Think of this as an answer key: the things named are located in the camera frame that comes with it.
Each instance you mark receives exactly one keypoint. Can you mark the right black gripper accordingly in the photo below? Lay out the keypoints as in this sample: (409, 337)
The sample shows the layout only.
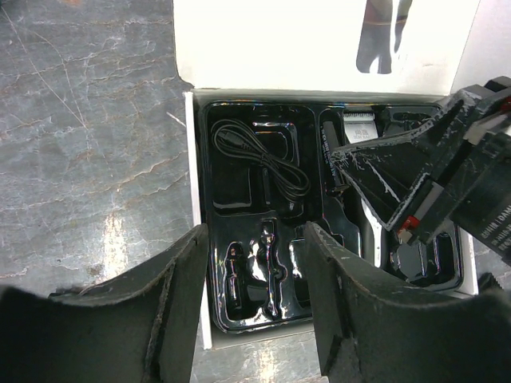
(438, 164)

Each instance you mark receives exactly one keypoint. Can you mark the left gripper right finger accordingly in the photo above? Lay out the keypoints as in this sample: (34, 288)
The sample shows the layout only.
(373, 327)

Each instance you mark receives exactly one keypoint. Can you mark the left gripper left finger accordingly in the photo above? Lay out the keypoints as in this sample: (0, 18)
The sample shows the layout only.
(137, 327)

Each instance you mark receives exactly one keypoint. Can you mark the black rectangular stick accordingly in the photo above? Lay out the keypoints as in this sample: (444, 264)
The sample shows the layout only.
(330, 142)

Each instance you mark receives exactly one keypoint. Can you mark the black plastic tray insert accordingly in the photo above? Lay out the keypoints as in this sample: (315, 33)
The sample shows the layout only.
(263, 177)

